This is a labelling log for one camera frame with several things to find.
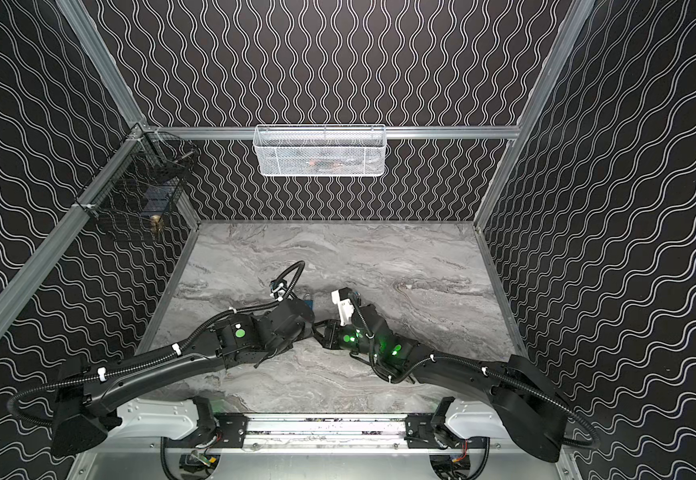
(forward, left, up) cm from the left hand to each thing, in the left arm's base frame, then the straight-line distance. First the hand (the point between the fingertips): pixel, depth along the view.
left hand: (322, 321), depth 72 cm
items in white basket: (+49, 0, +13) cm, 51 cm away
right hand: (-1, +4, -3) cm, 5 cm away
